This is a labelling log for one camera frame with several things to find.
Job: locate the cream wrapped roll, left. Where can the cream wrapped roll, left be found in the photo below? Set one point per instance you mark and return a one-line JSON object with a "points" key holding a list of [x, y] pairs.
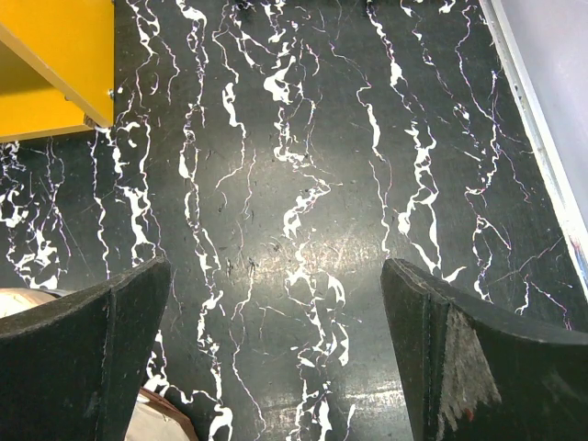
{"points": [[16, 300]]}

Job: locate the yellow shelf with coloured boards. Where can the yellow shelf with coloured boards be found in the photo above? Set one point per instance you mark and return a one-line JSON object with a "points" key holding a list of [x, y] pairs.
{"points": [[57, 67]]}

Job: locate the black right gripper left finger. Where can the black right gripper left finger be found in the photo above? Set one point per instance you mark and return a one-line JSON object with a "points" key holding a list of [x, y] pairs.
{"points": [[71, 369]]}

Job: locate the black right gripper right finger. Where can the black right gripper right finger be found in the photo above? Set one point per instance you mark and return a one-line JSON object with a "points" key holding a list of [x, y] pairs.
{"points": [[473, 371]]}

